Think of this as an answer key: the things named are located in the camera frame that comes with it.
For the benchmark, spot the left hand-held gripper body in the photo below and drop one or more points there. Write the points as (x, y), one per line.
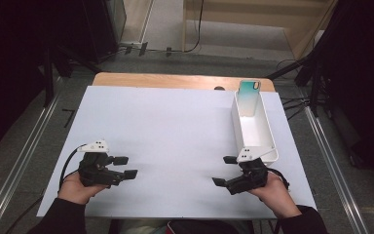
(94, 170)

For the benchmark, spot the black cabinet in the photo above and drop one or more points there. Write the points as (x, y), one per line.
(100, 29)

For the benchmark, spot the white plastic bin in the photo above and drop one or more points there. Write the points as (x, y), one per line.
(256, 133)

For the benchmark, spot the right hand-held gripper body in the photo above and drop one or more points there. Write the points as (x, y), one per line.
(251, 178)

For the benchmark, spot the metal floor rail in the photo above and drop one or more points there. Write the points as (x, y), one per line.
(19, 162)
(334, 169)

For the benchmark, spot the wooden shelf unit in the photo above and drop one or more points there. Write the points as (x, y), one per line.
(240, 14)

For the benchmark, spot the person's right hand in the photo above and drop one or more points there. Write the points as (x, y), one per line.
(277, 196)

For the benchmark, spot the black table grommet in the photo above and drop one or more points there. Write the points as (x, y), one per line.
(219, 88)

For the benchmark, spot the white board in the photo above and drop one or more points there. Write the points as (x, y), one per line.
(175, 146)

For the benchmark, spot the black metal stand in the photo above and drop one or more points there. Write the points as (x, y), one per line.
(315, 78)
(48, 81)

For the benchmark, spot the blue phone case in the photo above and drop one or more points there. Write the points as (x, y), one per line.
(248, 97)

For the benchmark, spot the person's left hand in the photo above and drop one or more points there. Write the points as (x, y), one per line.
(74, 191)

